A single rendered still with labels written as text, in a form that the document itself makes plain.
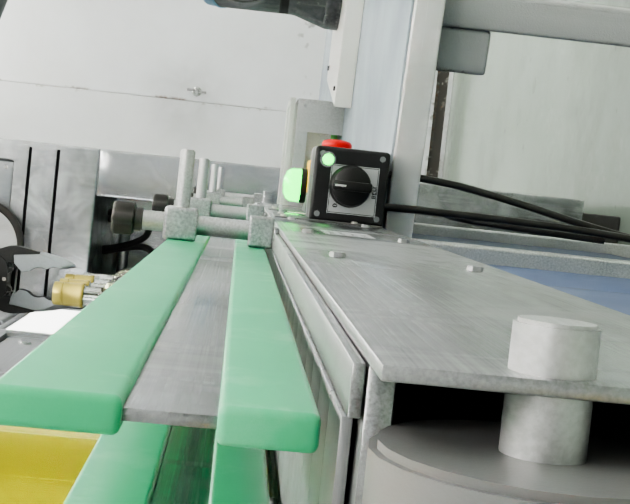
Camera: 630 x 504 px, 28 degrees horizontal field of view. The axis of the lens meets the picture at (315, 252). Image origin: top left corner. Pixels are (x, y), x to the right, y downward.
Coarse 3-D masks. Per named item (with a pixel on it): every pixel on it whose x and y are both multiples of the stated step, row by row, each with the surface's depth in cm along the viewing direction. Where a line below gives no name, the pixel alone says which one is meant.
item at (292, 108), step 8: (288, 104) 221; (296, 104) 212; (288, 112) 225; (296, 112) 211; (288, 120) 210; (296, 120) 211; (288, 128) 210; (288, 136) 210; (288, 144) 210; (288, 152) 210; (288, 160) 210; (288, 168) 210; (280, 176) 227; (280, 184) 227; (280, 192) 227; (280, 200) 211
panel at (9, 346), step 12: (12, 324) 233; (0, 336) 214; (12, 336) 219; (24, 336) 219; (36, 336) 219; (48, 336) 220; (0, 348) 205; (12, 348) 206; (24, 348) 208; (0, 360) 193; (12, 360) 194; (0, 372) 179
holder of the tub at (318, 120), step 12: (300, 108) 210; (312, 108) 210; (324, 108) 210; (336, 108) 210; (300, 120) 210; (312, 120) 210; (324, 120) 210; (336, 120) 210; (300, 132) 210; (312, 132) 210; (324, 132) 210; (336, 132) 211; (300, 144) 210; (312, 144) 211; (300, 156) 210; (300, 168) 211; (288, 204) 211; (300, 204) 211
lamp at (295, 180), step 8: (288, 176) 163; (296, 176) 163; (304, 176) 163; (288, 184) 163; (296, 184) 163; (304, 184) 163; (288, 192) 163; (296, 192) 163; (304, 192) 163; (296, 200) 164; (304, 200) 164
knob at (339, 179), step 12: (348, 168) 131; (360, 168) 132; (336, 180) 130; (348, 180) 131; (360, 180) 131; (336, 192) 131; (348, 192) 131; (360, 192) 131; (348, 204) 131; (360, 204) 132
